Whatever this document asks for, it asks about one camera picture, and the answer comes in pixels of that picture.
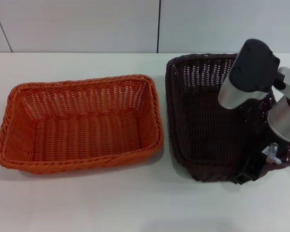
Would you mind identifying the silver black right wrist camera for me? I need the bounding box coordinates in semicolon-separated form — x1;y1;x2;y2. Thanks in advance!
218;38;290;111

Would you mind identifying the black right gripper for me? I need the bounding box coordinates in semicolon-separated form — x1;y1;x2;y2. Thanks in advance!
233;128;278;186

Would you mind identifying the grey cable with metal plug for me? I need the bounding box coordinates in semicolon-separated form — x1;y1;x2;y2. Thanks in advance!
261;142;290;168

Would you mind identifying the orange woven basket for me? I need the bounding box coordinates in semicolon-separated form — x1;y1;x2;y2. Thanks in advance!
0;74;165;174

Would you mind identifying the dark brown woven basket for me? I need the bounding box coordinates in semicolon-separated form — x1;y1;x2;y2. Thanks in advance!
165;53;290;182

